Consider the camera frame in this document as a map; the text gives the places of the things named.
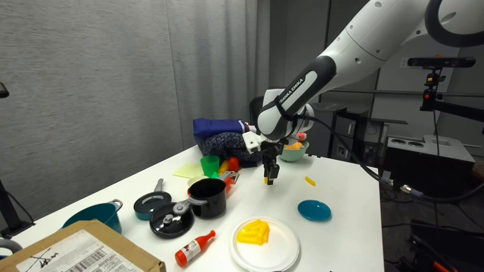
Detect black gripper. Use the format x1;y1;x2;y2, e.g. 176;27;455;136
261;142;282;185

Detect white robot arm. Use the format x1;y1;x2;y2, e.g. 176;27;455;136
255;0;484;185

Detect red orange toy vegetables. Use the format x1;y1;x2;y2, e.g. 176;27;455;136
217;157;240;192

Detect teal blue plate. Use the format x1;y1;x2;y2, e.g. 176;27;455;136
297;200;331;222

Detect green toy cup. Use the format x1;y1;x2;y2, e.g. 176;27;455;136
199;156;219;179

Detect black toy pot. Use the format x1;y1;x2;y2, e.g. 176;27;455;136
187;179;226;219

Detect white paper plate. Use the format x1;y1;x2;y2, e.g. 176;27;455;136
228;216;300;272

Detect orange toy ketchup bottle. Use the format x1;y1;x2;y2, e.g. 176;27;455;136
173;230;216;268

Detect mint green bowl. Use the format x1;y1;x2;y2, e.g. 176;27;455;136
279;142;308;163

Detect dark blue patterned bag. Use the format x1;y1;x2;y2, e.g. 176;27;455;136
194;133;270;168

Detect light green cloth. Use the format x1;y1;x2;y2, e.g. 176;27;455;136
173;163;203;180

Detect blue folded cloth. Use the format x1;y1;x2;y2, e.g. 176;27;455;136
191;118;246;138

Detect black pot lid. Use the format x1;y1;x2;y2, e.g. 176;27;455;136
149;198;197;239

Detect dark teal frying pan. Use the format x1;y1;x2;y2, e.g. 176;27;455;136
132;179;170;221

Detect teal saucepan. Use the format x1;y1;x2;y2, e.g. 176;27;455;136
63;200;122;233

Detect grey equipment cabinet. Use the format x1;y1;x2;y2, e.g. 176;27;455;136
382;135;474;198

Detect cardboard box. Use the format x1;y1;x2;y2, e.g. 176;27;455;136
0;221;166;272

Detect black tripod stand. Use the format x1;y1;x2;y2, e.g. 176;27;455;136
0;82;36;241

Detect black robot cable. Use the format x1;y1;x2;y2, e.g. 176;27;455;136
291;114;484;204

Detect black camera on stand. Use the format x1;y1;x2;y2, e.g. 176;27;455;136
406;58;484;121

